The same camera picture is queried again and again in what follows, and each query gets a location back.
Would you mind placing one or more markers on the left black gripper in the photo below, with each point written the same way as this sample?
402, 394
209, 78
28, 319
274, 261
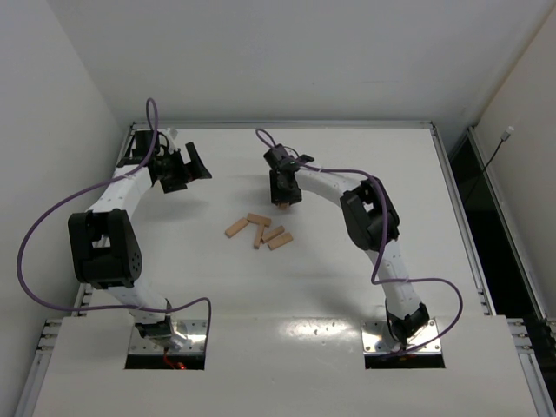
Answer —
182, 169

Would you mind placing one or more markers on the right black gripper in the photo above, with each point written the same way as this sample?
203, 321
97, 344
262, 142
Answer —
284, 194

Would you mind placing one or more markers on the wood block two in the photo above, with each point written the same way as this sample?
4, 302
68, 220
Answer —
235, 228

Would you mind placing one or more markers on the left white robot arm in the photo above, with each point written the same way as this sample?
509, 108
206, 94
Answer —
105, 252

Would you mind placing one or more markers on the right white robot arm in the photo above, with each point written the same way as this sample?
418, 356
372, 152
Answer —
372, 225

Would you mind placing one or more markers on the wood block three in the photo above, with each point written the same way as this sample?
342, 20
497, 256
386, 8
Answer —
259, 219

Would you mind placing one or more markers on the wood block four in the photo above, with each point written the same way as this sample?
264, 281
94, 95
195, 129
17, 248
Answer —
258, 236

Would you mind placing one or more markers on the wood block six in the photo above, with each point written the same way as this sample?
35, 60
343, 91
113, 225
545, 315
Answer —
280, 241

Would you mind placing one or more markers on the wood block five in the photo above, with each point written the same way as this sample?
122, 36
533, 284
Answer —
270, 235

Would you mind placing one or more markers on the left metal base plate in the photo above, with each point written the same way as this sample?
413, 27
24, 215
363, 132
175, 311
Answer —
189, 338

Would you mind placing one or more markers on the metal base plate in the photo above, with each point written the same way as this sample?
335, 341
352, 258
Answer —
377, 341
189, 338

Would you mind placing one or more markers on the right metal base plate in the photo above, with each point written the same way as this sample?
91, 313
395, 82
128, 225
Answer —
377, 341

